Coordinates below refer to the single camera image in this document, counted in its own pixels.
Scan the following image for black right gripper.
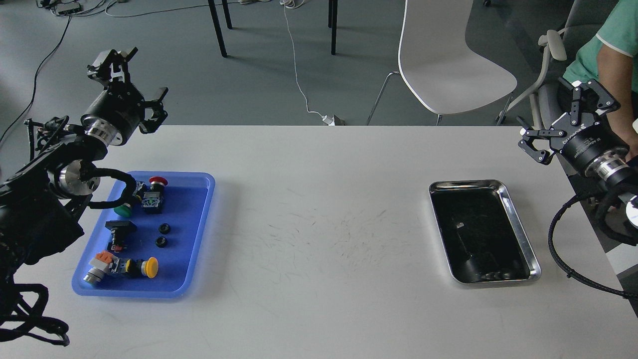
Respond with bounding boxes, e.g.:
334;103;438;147
516;79;631;178

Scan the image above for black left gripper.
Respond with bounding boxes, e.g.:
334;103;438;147
81;47;168;146

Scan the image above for small black gear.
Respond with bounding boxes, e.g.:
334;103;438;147
158;223;171;235
155;236;168;248

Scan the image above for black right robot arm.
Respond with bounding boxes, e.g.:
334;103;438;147
517;78;637;247

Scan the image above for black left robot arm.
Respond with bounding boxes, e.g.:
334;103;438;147
0;48;168;346

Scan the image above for grey office chair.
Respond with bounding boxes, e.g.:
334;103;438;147
496;0;618;129

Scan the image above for person in green shirt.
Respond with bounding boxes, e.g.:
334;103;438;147
563;0;638;164

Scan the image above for black table legs left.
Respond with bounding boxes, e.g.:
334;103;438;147
207;0;233;58

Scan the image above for black table legs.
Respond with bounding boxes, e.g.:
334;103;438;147
327;0;338;55
207;0;233;58

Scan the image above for black square push button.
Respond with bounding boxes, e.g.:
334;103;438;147
105;220;138;253

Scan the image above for white plastic chair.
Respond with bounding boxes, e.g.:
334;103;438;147
397;0;517;120

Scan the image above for shiny metal tray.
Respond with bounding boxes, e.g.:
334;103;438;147
429;179;541;287

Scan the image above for blue plastic tray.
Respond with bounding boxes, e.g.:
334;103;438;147
71;171;216;299

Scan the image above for black table legs right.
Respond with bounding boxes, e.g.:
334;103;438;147
327;0;338;55

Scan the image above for black floor cable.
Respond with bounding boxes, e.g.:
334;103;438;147
0;0;210;145

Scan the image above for red push button switch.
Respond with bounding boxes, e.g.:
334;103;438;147
142;177;168;214

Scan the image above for green push button switch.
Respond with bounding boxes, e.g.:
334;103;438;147
113;181;148;218

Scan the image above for silver orange selector switch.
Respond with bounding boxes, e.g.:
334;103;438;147
83;250;120;285

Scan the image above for yellow push button switch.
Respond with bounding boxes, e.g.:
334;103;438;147
118;257;159;279

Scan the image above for white cable with charger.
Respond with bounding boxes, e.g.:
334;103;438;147
279;0;347;127

